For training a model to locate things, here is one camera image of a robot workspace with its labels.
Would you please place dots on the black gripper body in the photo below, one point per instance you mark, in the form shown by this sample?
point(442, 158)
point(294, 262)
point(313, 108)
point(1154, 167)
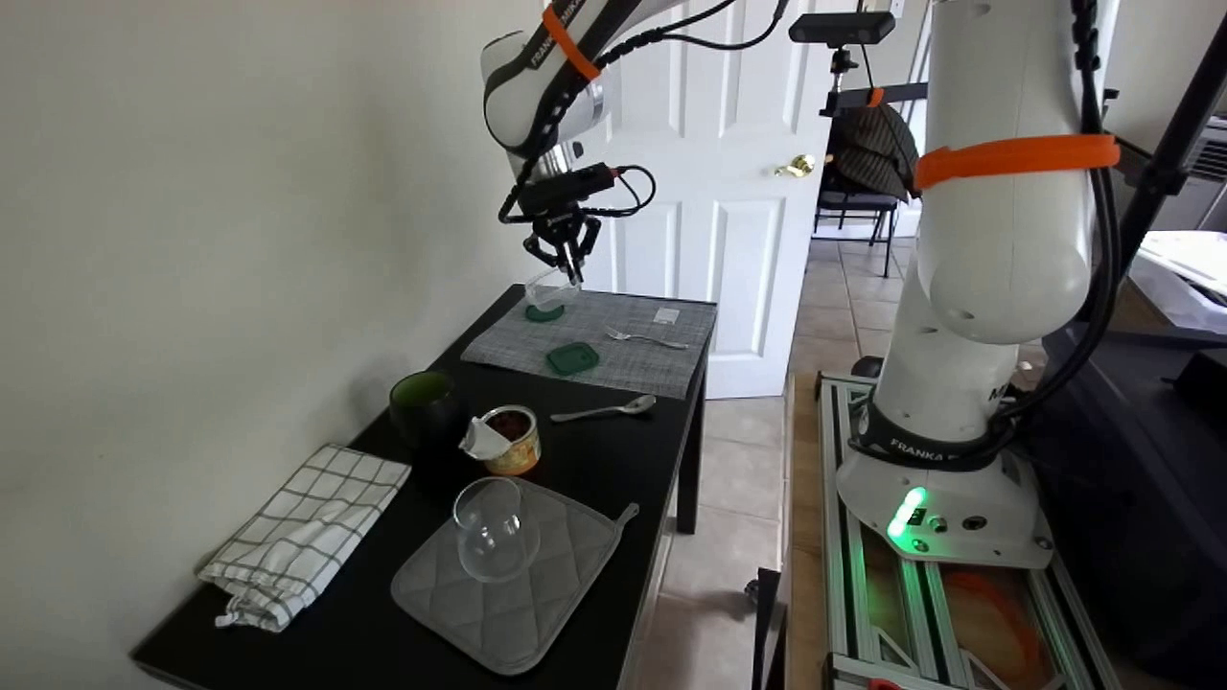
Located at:
point(566, 227)

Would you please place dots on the clear plastic container bowl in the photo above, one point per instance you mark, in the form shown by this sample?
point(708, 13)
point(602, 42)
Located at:
point(550, 292)

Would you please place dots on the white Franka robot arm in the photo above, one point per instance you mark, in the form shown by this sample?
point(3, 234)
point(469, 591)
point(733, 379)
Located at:
point(1000, 281)

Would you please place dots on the open can orange label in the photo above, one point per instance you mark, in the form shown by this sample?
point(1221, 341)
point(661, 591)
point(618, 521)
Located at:
point(515, 450)

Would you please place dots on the clear glass bowl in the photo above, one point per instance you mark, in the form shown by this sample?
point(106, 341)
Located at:
point(497, 521)

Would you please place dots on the green round lid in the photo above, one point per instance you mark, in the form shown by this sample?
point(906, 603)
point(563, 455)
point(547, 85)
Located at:
point(542, 313)

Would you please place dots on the green rectangular lid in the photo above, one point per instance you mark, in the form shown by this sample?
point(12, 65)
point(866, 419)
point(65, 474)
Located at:
point(573, 359)

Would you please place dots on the clear plastic fork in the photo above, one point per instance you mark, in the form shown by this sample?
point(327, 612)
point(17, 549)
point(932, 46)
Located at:
point(639, 337)

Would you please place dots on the grey woven placemat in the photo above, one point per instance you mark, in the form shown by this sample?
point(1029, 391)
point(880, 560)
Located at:
point(639, 359)

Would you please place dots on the white panelled door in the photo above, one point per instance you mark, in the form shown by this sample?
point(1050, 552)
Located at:
point(716, 254)

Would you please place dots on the silver metal spoon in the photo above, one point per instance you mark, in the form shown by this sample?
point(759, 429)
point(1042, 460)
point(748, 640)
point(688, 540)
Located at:
point(615, 409)

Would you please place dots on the black rectangular table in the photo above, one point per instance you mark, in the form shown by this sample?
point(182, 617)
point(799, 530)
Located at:
point(615, 460)

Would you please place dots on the dark green cup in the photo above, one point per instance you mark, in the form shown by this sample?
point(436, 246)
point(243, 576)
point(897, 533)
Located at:
point(423, 409)

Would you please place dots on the black chair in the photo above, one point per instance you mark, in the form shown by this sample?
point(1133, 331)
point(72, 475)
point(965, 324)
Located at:
point(853, 211)

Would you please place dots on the dark backpack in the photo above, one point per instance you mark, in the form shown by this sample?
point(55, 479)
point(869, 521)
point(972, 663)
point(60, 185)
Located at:
point(874, 152)

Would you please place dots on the grey quilted pot holder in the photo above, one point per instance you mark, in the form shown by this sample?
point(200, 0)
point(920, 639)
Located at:
point(510, 613)

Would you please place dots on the white checkered dish cloth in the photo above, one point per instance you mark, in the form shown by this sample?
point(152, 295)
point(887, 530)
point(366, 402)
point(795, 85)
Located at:
point(310, 530)

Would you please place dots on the white papers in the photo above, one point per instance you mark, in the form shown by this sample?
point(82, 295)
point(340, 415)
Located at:
point(1189, 272)

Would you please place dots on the black side cabinet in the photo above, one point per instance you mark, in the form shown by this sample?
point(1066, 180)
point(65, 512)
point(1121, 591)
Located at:
point(1151, 512)

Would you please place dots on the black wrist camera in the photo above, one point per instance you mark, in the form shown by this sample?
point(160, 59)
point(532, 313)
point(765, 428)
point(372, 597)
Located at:
point(570, 188)

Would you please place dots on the black camera on stand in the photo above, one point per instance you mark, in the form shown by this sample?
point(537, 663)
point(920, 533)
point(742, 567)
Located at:
point(844, 23)

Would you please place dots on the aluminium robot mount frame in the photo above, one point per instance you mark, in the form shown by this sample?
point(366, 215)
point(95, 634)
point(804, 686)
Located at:
point(946, 627)

